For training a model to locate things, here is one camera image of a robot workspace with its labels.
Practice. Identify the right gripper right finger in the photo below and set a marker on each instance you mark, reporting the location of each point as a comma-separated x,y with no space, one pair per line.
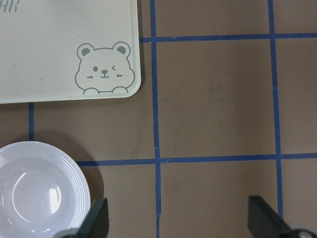
264,222

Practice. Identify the cream bear tray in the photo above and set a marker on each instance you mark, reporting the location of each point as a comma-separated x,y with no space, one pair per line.
56,50

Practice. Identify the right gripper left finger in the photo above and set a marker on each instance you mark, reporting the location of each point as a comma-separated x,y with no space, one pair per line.
96,223

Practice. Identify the white round plate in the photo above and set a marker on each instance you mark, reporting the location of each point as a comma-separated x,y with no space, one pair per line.
43,191

